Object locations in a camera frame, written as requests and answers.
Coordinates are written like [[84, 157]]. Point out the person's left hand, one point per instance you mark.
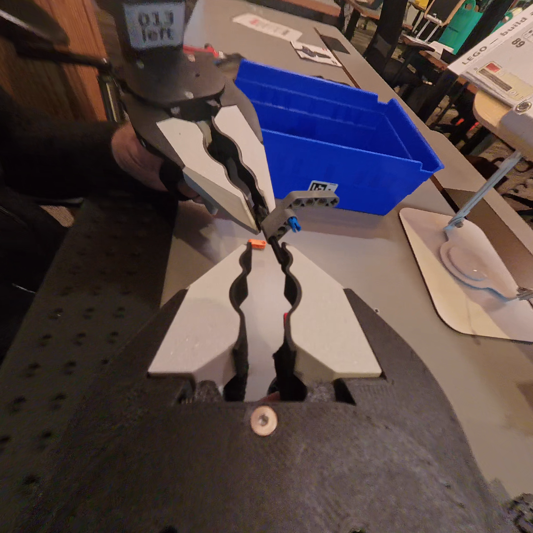
[[133, 158]]

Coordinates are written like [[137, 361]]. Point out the black toy axle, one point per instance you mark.
[[277, 247]]

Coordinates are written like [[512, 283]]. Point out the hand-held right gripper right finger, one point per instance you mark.
[[333, 333]]

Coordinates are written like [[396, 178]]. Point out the black studded mat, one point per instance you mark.
[[83, 291]]

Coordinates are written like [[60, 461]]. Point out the person's left forearm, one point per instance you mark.
[[54, 154]]

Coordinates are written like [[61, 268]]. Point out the blue plastic bin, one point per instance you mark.
[[333, 175]]

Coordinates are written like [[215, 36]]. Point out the red printed paper sheet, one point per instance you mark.
[[266, 27]]

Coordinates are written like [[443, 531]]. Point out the wide wooden pillar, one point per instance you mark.
[[83, 62]]

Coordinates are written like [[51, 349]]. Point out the paper sheet with dark figure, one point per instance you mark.
[[316, 54]]

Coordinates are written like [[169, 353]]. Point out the blue toy pin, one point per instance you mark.
[[295, 224]]

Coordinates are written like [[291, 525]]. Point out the grey bent toy beam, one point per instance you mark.
[[277, 218]]

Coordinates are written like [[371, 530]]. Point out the black square pad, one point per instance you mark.
[[335, 43]]

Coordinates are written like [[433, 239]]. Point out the green bag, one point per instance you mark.
[[458, 25]]

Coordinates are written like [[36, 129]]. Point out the white stand base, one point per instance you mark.
[[424, 250]]

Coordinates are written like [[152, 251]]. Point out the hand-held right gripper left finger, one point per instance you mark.
[[200, 333]]

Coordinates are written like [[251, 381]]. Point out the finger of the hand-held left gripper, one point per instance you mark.
[[250, 137], [200, 166]]

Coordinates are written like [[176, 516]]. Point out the orange toy connector block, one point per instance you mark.
[[256, 244]]

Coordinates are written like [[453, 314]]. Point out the instruction booklet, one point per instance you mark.
[[499, 58]]

